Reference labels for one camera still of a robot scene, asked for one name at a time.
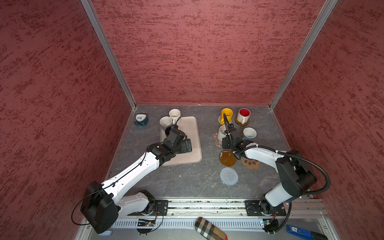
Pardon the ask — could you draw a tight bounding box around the pink flower coaster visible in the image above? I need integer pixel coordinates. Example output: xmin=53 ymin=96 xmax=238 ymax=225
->
xmin=213 ymin=133 xmax=225 ymax=148

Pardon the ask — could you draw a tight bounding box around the brown wooden round coaster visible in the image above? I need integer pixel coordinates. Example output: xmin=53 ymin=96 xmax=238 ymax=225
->
xmin=219 ymin=150 xmax=237 ymax=167

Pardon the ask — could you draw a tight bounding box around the light blue floral mug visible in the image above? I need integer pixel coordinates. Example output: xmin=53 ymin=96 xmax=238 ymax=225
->
xmin=243 ymin=128 xmax=257 ymax=141

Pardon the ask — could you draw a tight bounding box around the beige serving tray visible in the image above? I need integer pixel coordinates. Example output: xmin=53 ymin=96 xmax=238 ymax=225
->
xmin=163 ymin=116 xmax=203 ymax=166

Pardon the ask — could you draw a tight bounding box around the yellow mug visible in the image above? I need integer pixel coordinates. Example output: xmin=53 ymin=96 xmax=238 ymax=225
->
xmin=221 ymin=108 xmax=233 ymax=125

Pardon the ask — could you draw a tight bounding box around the white mug red inside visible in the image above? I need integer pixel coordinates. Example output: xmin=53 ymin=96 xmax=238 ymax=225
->
xmin=236 ymin=108 xmax=251 ymax=124

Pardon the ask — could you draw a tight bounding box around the brown paw coaster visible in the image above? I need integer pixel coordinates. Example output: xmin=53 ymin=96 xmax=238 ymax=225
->
xmin=242 ymin=158 xmax=261 ymax=171

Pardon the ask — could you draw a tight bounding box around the grey woven round coaster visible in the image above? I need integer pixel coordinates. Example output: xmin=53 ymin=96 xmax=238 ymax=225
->
xmin=220 ymin=168 xmax=239 ymax=186

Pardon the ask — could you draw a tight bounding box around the black mug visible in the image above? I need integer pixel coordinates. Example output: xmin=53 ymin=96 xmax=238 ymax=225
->
xmin=165 ymin=126 xmax=175 ymax=137

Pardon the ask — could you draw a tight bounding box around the dark brown round coaster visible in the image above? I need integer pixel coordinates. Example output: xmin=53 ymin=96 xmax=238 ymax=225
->
xmin=235 ymin=118 xmax=250 ymax=127

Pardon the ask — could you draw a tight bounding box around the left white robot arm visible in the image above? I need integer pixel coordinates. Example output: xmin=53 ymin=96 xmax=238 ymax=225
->
xmin=78 ymin=129 xmax=192 ymax=234

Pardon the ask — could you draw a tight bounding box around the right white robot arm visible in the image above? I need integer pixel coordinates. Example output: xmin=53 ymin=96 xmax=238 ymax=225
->
xmin=223 ymin=124 xmax=318 ymax=216

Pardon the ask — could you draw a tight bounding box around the plaid case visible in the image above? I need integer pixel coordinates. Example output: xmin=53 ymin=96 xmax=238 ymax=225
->
xmin=195 ymin=217 xmax=228 ymax=240

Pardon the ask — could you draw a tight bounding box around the blue tool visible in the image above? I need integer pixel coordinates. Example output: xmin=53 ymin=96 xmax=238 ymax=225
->
xmin=286 ymin=225 xmax=328 ymax=240

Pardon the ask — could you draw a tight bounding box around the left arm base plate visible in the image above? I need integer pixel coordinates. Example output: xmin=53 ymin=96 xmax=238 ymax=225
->
xmin=142 ymin=200 xmax=169 ymax=216

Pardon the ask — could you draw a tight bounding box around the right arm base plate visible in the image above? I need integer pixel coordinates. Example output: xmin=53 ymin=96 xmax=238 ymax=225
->
xmin=245 ymin=200 xmax=287 ymax=217

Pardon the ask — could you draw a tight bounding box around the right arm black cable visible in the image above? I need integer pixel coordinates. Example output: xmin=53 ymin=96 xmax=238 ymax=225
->
xmin=222 ymin=113 xmax=331 ymax=235

